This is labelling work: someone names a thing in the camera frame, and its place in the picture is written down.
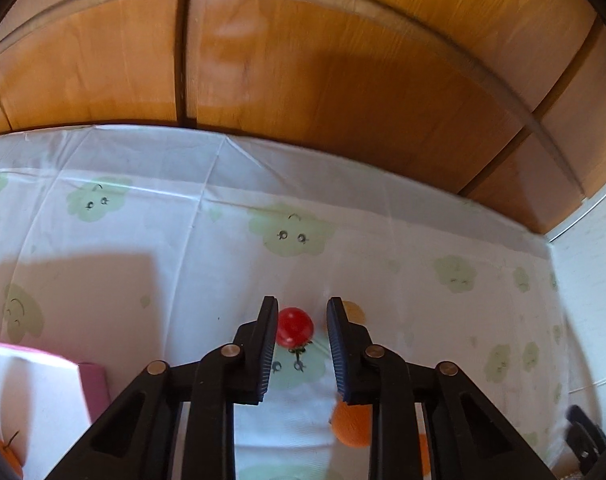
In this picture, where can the small yellow fruit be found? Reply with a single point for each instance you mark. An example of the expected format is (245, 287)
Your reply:
(355, 311)

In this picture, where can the white cloud print tablecloth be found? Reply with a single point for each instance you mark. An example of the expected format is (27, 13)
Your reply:
(183, 260)

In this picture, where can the large orange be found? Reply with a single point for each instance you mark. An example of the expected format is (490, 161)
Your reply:
(352, 425)

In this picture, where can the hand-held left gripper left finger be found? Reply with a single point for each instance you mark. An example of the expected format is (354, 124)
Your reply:
(268, 352)

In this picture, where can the red cherry tomato with stem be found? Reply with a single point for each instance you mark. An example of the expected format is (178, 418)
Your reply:
(294, 325)

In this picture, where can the wooden wardrobe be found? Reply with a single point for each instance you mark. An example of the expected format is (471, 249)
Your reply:
(303, 70)

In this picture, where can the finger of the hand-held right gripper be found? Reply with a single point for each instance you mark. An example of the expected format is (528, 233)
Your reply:
(585, 440)

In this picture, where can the pink box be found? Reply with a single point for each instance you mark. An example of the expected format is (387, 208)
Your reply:
(38, 395)

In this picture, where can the orange with stem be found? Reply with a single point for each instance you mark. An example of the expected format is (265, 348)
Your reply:
(5, 457)

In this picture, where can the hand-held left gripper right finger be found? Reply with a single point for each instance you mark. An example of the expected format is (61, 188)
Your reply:
(335, 355)

